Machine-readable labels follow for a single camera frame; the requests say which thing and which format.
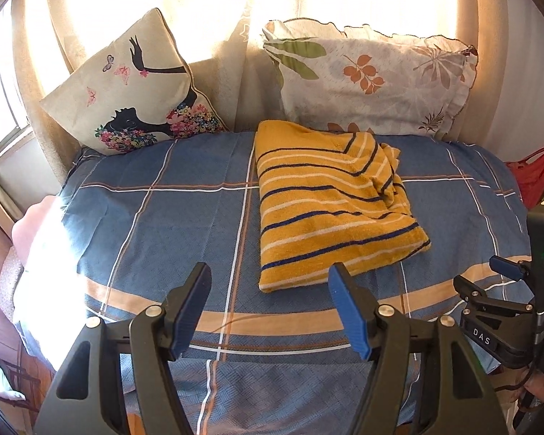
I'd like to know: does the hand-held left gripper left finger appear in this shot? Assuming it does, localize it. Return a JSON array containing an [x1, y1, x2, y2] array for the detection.
[[35, 262, 213, 435]]

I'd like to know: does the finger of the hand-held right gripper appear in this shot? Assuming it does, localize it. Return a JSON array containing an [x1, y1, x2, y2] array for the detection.
[[489, 255, 533, 282], [453, 274, 542, 369]]

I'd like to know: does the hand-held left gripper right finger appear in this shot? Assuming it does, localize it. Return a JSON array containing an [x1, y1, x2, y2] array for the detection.
[[328, 263, 508, 435]]

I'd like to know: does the yellow striped sweater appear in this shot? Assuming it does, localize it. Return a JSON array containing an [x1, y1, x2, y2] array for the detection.
[[253, 120, 432, 294]]

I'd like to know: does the red bag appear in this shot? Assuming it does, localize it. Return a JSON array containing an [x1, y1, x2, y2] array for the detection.
[[505, 141, 544, 211]]

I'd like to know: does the blue plaid bedsheet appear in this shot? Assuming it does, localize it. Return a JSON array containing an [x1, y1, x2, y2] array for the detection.
[[13, 129, 538, 427]]

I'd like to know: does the dark wooden chair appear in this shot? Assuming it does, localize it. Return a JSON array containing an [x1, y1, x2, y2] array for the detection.
[[0, 356, 41, 399]]

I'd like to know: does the cream pillow with figure print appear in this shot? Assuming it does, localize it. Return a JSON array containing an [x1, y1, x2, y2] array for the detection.
[[40, 8, 230, 156]]

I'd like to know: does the white pillow with leaf print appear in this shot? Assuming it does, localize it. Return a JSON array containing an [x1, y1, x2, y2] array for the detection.
[[259, 19, 479, 141]]

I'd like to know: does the window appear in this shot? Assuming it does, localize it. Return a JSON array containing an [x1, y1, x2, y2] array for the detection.
[[0, 0, 32, 159]]

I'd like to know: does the cream curtain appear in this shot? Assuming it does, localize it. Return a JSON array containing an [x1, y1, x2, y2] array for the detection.
[[22, 0, 508, 168]]

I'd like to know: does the speckled beige padded frame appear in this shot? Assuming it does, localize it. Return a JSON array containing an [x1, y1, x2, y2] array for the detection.
[[0, 249, 28, 322]]

